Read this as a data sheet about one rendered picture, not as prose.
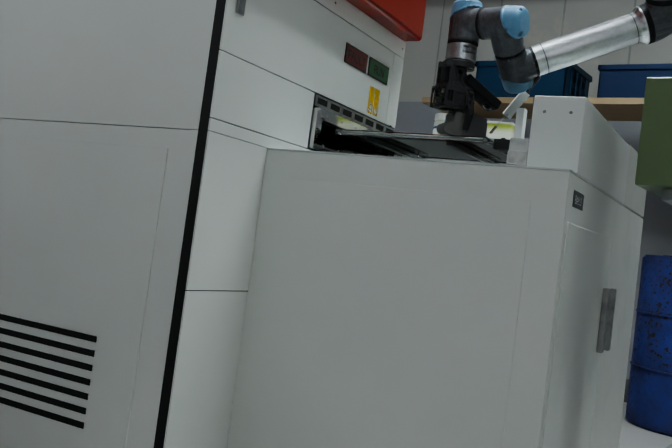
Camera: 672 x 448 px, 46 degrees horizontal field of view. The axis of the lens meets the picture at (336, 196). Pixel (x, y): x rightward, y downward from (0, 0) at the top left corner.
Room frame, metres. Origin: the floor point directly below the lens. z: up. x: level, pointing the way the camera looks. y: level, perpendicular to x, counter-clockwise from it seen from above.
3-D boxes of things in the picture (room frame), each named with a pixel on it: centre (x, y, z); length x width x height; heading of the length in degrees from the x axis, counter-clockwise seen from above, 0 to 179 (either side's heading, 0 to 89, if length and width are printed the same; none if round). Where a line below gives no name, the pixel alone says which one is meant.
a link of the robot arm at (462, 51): (1.92, -0.26, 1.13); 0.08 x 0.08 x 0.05
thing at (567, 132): (1.68, -0.51, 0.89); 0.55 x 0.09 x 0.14; 151
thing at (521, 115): (2.07, -0.44, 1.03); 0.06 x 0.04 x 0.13; 61
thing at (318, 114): (2.00, -0.03, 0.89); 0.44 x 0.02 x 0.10; 151
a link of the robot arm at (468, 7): (1.92, -0.26, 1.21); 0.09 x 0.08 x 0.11; 53
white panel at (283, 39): (1.85, 0.06, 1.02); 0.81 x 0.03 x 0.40; 151
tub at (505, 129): (2.23, -0.44, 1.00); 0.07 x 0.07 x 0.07; 69
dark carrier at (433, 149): (1.91, -0.22, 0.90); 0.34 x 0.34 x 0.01; 61
